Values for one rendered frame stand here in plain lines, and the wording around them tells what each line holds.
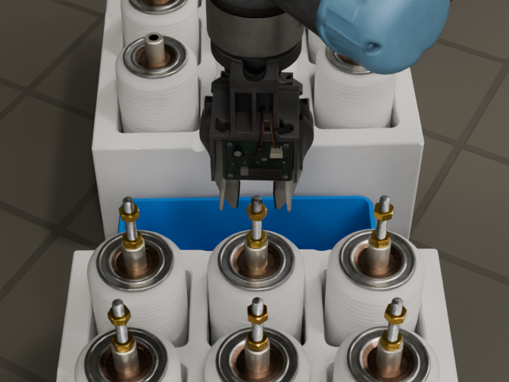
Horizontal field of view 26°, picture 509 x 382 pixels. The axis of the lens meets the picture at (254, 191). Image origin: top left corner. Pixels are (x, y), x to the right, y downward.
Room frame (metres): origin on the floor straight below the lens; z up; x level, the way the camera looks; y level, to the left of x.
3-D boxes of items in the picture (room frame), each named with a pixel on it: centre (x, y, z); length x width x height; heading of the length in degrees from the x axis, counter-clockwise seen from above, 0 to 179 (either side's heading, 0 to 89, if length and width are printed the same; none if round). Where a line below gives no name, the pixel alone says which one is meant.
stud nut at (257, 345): (0.57, 0.00, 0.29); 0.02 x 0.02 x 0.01; 35
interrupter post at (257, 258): (0.69, 0.00, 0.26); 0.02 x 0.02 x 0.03
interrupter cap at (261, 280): (0.69, 0.00, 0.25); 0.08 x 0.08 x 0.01
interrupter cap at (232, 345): (0.57, 0.00, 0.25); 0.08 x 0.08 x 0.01
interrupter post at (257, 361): (0.57, 0.00, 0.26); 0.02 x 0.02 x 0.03
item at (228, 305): (0.69, 0.00, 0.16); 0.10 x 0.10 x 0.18
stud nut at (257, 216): (0.69, 0.00, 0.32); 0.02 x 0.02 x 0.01; 55
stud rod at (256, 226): (0.69, 0.00, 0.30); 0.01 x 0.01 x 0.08
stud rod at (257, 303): (0.57, 0.00, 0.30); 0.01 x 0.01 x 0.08
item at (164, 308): (0.68, 0.12, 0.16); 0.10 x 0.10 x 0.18
